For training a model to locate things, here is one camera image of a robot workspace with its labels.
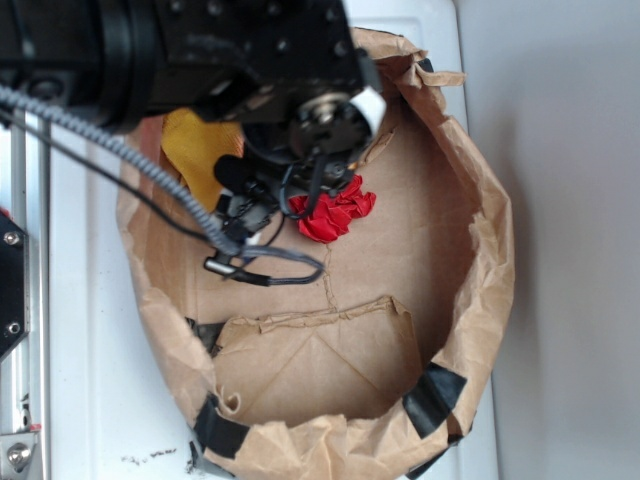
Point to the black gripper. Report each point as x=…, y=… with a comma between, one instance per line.
x=308, y=100

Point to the yellow microfiber cloth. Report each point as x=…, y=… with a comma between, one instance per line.
x=193, y=147

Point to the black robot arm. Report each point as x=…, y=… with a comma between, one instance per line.
x=96, y=58

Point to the crumpled red cloth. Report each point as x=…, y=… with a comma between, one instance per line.
x=332, y=216

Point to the brown paper bag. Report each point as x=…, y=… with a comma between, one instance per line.
x=374, y=370

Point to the white plastic tray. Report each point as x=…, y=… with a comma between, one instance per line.
x=111, y=415

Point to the aluminium frame rail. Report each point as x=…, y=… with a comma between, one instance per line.
x=25, y=197

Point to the black mounting bracket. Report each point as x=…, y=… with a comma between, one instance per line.
x=14, y=283

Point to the silver metal corner bracket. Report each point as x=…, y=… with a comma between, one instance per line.
x=21, y=456

